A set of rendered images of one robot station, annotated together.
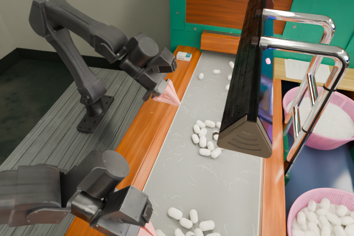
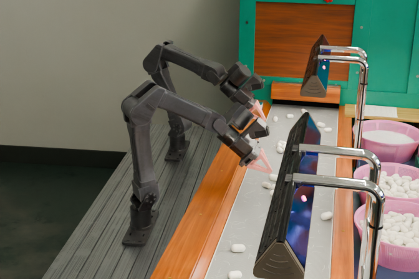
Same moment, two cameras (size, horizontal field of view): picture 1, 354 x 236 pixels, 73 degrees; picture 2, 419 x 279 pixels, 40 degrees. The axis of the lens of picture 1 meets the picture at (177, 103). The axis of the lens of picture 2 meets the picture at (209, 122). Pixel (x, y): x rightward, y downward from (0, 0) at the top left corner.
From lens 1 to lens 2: 1.53 m
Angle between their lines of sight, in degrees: 22
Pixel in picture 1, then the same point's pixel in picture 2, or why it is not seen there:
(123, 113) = (203, 151)
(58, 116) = not seen: hidden behind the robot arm
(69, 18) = (183, 55)
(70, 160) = (169, 175)
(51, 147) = not seen: hidden behind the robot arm
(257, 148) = (319, 91)
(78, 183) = (232, 114)
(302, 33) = not seen: hidden behind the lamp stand
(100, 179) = (242, 114)
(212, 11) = (280, 63)
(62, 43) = (166, 78)
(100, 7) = (123, 79)
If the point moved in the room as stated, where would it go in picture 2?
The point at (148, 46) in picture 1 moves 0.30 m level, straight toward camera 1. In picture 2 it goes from (245, 70) to (269, 94)
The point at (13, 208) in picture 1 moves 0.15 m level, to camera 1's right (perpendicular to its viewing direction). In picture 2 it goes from (211, 114) to (261, 113)
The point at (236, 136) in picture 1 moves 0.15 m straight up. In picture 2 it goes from (308, 86) to (312, 38)
